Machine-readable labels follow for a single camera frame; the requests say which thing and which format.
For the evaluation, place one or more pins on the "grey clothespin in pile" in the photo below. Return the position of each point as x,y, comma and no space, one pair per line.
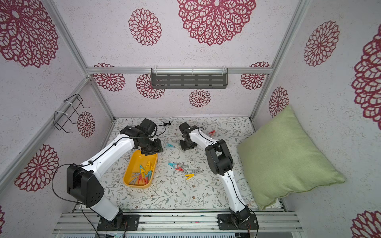
194,171

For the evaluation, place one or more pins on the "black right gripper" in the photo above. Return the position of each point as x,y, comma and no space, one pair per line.
187,144

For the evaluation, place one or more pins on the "grey wall shelf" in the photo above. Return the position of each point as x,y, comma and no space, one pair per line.
191,79

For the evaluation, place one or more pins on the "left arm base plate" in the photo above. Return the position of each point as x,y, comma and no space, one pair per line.
129,222

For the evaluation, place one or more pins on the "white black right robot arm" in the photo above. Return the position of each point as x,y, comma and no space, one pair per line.
220,162

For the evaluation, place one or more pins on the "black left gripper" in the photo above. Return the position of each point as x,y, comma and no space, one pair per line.
158,148

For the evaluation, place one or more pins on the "black wire wall rack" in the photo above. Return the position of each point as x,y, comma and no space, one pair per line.
61,118

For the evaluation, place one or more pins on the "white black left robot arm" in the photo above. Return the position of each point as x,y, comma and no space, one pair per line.
83,181

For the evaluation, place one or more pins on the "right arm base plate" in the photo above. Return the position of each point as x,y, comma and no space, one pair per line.
227,222

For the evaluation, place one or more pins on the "green pillow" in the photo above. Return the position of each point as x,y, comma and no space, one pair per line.
280,159

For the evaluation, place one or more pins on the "yellow storage box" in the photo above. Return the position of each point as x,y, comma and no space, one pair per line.
133,169

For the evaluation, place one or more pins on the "grey clothespin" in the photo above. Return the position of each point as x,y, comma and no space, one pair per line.
135,180
194,171

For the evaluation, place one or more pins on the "yellow clothespin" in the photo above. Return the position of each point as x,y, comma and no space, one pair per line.
189,176
149,166

